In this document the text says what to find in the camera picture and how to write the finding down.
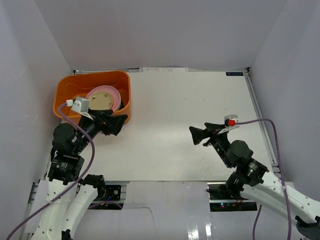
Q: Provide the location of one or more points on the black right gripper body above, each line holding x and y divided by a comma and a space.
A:
221, 143

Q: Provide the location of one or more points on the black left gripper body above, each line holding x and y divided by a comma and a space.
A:
104, 122

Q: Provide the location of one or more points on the beige floral small plate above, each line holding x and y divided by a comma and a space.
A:
100, 101

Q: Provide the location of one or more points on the pink round plate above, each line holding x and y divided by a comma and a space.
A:
110, 89

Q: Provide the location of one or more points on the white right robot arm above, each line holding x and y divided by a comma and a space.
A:
252, 180

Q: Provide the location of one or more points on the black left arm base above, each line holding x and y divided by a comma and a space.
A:
109, 192

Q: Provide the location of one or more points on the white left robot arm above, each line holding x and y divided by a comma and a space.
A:
70, 189

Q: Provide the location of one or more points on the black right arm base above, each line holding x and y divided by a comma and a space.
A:
221, 201

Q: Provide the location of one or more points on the orange plastic bin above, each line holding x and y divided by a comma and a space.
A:
73, 86

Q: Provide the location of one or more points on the white paper sheet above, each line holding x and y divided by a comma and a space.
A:
163, 69

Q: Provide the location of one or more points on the small blue label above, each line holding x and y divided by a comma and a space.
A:
234, 73

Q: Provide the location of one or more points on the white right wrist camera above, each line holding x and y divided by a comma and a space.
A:
230, 123

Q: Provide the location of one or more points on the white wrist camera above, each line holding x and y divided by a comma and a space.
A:
79, 105
230, 123

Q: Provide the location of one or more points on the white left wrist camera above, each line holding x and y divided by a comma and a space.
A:
79, 105

